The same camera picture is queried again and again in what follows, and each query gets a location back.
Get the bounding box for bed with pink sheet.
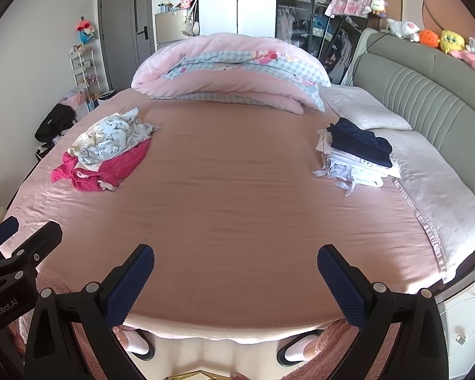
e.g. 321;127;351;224
6;85;475;343

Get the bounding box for grey green padded headboard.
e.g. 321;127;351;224
352;28;475;206

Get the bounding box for white shelf rack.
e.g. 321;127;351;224
69;43;104;100

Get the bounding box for navy folded garment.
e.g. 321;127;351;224
326;117;393;168

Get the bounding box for person's pink fleece clothing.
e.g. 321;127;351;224
6;271;365;380

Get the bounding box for pale face print garment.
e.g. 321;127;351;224
316;128;401;179

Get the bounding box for black bag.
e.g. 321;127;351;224
35;104;78;143

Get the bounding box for white tote bag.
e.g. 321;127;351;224
181;0;201;37

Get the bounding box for white dog plush toy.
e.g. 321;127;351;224
386;19;420;42

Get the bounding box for person's slippered foot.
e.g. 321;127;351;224
276;330;327;367
113;325;156;362

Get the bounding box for white pillow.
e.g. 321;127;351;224
320;86;413;131

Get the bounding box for pink child's jacket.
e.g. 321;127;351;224
325;0;375;19

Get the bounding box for cream satin garment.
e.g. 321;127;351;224
65;126;104;163

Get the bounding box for grey door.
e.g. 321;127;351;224
98;0;153;92

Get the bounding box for white nightstand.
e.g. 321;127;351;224
439;275;475;365

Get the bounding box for white wardrobe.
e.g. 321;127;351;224
198;0;278;37

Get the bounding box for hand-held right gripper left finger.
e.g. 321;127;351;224
24;243;156;380

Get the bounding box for pale pink waffle pillow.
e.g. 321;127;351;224
374;129;475;284

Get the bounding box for dark glass door wardrobe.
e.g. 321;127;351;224
275;0;355;85

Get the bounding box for white printed pajama top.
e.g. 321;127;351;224
93;108;162;147

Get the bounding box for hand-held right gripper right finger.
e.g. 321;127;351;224
317;244;450;380

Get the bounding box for red blue plush toy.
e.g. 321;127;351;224
76;18;98;44

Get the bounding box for pink folded duvet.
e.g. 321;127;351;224
130;34;332;115

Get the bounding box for yellow plush toy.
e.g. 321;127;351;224
439;29;468;54

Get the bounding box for orange plush toy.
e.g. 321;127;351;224
419;29;440;47

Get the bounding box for beige cabinet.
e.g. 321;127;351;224
155;10;200;52

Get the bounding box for magenta garment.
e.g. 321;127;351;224
51;139;151;193

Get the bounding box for person's right slippered foot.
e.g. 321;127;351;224
276;330;327;367

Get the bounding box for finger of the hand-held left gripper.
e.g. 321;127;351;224
0;220;64;286
0;216;20;263

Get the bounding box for person's left slippered foot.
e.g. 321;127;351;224
113;325;156;362

